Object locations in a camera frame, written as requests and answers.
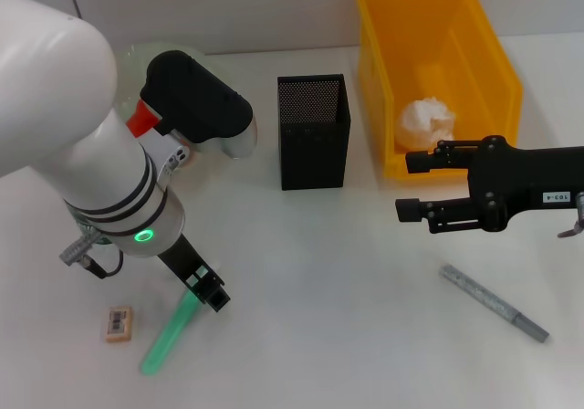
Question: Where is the beige eraser with barcode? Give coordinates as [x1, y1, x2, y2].
[105, 306, 134, 344]

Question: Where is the translucent green wavy fruit bowl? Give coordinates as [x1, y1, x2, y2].
[113, 41, 232, 169]

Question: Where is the red-orange fruit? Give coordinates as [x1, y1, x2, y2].
[127, 98, 164, 137]

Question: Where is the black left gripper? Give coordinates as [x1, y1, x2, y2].
[157, 234, 232, 314]

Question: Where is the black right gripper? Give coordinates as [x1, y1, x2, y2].
[394, 134, 584, 236]

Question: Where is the grey marker pen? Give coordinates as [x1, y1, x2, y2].
[438, 263, 550, 344]

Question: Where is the white paper ball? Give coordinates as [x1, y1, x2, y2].
[399, 98, 457, 149]

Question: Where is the black mesh pen holder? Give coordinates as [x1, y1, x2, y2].
[276, 73, 351, 192]

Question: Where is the light green pen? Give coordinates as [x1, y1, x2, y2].
[140, 288, 204, 377]

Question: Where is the yellow plastic storage bin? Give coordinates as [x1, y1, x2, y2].
[355, 0, 525, 181]

